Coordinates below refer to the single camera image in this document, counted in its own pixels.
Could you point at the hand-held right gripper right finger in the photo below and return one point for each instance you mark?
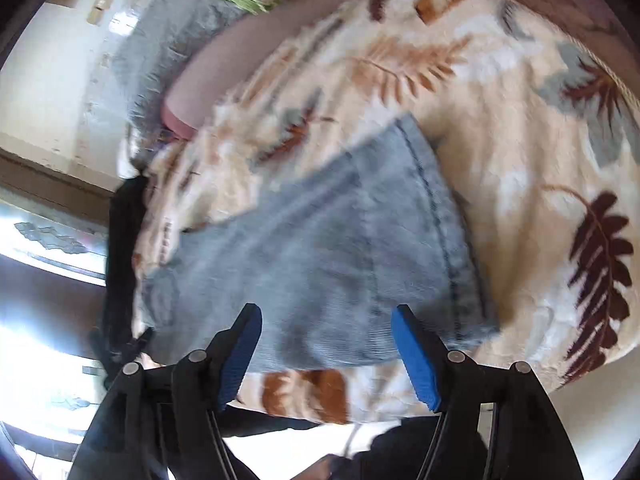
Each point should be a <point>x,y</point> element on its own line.
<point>417,360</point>

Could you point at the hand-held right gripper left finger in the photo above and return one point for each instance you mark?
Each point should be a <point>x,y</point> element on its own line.
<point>240,360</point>

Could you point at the light blue denim pants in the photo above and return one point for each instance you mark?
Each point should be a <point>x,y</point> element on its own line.
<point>325,260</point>

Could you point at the black cloth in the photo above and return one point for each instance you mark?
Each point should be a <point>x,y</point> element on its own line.
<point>122,240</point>

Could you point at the patterned glass door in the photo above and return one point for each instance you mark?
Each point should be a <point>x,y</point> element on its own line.
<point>45,260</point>

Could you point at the cream leaf-print fleece blanket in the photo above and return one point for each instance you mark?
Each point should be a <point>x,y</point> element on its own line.
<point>500,135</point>

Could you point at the grey quilted blanket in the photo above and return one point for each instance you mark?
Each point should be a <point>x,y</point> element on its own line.
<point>165,35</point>

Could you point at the beige wall switch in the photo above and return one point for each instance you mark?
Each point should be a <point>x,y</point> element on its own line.
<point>102,5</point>

